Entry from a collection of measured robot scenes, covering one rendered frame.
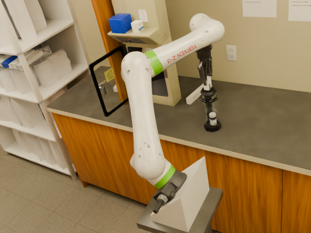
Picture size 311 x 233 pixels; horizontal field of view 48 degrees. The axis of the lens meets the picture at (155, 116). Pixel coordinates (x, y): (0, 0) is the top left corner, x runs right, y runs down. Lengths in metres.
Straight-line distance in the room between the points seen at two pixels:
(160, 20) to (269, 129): 0.91
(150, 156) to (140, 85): 0.28
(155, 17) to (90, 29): 1.15
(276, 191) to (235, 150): 0.34
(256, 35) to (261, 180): 0.93
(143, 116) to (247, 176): 0.92
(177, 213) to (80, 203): 1.83
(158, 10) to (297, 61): 0.94
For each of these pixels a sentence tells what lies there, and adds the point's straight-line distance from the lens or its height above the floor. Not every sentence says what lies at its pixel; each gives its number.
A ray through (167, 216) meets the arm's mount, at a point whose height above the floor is 1.01.
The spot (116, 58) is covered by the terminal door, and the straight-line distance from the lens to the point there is 2.34.
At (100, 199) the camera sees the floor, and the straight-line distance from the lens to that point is 3.24.
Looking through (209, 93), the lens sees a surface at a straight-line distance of 1.98.
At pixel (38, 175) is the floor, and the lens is 3.80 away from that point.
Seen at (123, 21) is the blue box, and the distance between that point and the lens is 2.17.
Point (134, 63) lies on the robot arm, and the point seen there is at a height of 1.66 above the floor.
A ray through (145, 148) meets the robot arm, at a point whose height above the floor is 1.38.
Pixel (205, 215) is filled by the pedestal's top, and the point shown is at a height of 0.94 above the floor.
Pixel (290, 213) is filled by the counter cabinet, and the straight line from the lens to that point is 2.22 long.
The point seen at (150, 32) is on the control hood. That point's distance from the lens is 2.12.
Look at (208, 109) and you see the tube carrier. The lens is 2.03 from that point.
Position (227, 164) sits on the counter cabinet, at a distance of 2.11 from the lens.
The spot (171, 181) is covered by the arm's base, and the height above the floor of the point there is 1.14.
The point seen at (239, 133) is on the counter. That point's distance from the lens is 2.09.
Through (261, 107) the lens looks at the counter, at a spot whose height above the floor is 0.94.
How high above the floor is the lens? 2.24
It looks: 34 degrees down
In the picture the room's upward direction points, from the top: 13 degrees counter-clockwise
